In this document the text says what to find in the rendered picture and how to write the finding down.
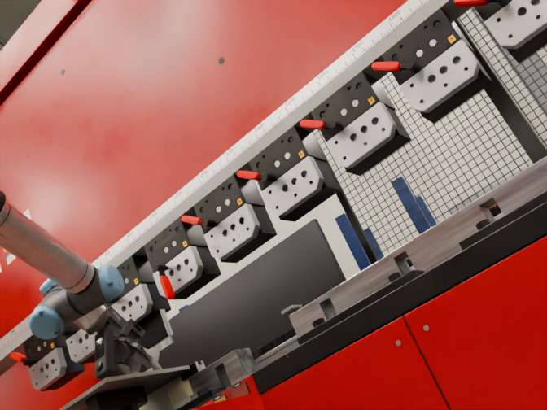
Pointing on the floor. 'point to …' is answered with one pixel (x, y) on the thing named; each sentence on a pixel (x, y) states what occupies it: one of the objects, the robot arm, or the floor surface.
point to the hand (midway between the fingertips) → (150, 378)
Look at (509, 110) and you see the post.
